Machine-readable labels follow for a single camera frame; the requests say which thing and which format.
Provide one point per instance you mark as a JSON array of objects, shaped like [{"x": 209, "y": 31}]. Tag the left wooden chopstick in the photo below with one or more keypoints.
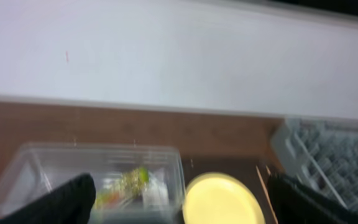
[{"x": 266, "y": 194}]

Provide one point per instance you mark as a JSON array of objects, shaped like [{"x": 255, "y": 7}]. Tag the wooden chopstick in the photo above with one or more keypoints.
[
  {"x": 266, "y": 194},
  {"x": 268, "y": 170}
]

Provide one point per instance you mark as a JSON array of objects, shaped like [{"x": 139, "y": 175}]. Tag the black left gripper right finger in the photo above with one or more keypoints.
[{"x": 294, "y": 203}]

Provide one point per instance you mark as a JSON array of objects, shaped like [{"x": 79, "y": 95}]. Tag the right wooden chopstick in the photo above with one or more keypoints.
[{"x": 268, "y": 170}]

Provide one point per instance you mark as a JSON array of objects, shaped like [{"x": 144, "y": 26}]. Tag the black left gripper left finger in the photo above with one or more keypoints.
[{"x": 70, "y": 203}]

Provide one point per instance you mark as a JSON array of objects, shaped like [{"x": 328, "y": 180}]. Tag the green snack wrapper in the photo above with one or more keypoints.
[{"x": 122, "y": 190}]

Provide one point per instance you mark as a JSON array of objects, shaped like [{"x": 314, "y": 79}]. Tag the yellow plate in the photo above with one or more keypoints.
[{"x": 217, "y": 198}]

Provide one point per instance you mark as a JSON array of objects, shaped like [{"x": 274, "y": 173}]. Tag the clear plastic bin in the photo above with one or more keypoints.
[{"x": 38, "y": 169}]

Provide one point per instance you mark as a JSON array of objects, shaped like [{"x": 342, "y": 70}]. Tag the dark brown serving tray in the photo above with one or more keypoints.
[{"x": 242, "y": 169}]

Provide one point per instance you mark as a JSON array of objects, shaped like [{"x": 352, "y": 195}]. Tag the grey dishwasher rack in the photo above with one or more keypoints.
[{"x": 322, "y": 155}]

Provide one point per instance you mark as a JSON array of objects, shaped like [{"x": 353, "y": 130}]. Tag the white napkin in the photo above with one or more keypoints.
[{"x": 155, "y": 193}]

